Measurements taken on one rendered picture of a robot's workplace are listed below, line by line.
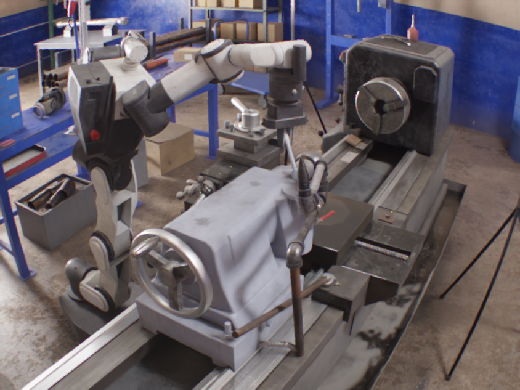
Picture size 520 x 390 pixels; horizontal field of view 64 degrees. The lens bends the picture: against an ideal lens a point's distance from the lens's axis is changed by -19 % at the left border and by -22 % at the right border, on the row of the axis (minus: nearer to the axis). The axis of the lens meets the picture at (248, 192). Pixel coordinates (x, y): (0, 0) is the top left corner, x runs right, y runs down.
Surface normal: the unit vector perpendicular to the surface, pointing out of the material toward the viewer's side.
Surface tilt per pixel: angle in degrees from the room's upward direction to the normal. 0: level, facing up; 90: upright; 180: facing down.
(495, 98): 90
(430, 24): 90
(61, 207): 90
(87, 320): 0
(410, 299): 0
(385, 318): 0
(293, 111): 90
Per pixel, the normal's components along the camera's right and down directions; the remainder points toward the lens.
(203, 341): -0.54, 0.40
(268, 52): -0.80, 0.29
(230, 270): 0.82, 0.03
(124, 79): 0.22, -0.79
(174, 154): 0.79, 0.29
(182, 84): 0.18, 0.50
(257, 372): 0.00, -0.88
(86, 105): 0.52, 0.59
